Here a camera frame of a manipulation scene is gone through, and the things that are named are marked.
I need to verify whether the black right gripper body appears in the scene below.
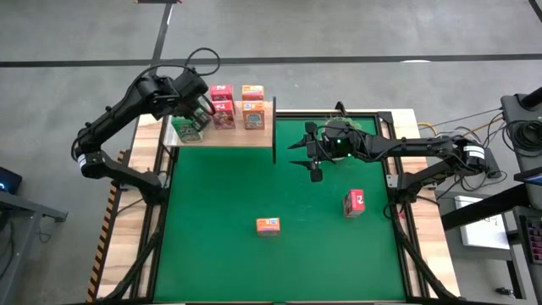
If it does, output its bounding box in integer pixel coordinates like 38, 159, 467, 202
303, 121, 365, 184

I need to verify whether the coiled black cable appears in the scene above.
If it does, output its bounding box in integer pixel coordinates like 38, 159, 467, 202
503, 118, 542, 160

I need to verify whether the green Apple Jacks cereal box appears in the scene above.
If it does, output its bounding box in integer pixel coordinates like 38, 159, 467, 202
170, 114, 205, 144

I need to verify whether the green table mat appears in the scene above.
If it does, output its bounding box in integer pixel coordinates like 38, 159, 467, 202
152, 118, 407, 302

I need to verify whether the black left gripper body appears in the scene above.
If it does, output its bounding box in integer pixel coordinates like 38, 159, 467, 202
169, 69, 209, 118

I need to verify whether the dark laptop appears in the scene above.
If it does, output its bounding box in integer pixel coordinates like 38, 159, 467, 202
514, 167, 542, 186

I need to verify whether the red Froot Loops cereal box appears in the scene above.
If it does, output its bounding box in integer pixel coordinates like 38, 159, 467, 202
210, 99, 237, 131
209, 83, 235, 103
342, 188, 367, 219

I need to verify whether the wooden shelf with black frame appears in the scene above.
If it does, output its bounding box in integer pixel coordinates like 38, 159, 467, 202
162, 95, 279, 165

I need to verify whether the keyboard with coloured keys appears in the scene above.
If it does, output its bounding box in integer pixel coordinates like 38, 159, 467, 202
519, 213, 542, 266

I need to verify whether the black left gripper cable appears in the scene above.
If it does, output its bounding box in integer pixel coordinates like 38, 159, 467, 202
135, 47, 221, 92

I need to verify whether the black computer with blue lights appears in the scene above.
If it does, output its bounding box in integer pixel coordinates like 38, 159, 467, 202
0, 166, 24, 196

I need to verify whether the grey desk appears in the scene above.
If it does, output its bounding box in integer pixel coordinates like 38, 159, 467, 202
435, 190, 542, 305
0, 190, 69, 293

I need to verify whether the white board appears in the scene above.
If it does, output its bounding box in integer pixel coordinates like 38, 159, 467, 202
454, 195, 512, 251

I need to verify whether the black desk beam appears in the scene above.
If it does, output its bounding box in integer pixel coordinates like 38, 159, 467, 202
440, 182, 542, 232

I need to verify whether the dark grey stand base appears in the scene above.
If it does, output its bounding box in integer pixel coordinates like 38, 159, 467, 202
501, 86, 542, 170

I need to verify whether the black aluminium table frame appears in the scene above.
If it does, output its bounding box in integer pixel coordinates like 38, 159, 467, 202
95, 95, 461, 305

